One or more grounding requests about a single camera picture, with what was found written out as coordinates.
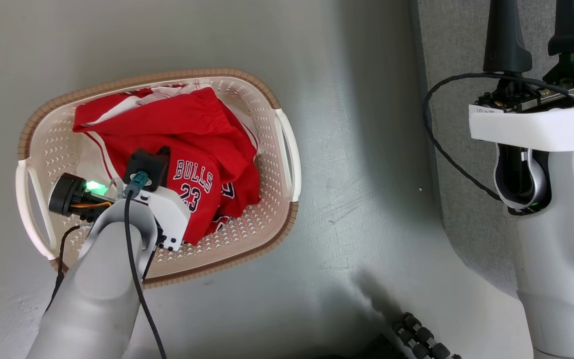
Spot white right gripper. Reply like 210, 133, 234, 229
469, 0, 574, 151

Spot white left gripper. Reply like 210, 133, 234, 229
48, 172, 191, 252

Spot red Bulls basketball shorts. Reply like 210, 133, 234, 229
73, 87, 263, 247

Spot red Bulls basketball jersey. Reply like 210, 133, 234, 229
72, 84, 260, 200

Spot cream plastic laundry basket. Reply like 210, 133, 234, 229
15, 68, 301, 289

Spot grey fabric sofa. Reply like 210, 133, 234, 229
411, 0, 574, 300

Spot black roller base wheel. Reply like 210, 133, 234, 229
392, 312, 462, 359

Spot left black cable teal plug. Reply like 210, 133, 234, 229
124, 171, 168, 359

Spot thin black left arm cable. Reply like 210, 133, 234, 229
45, 224, 81, 314

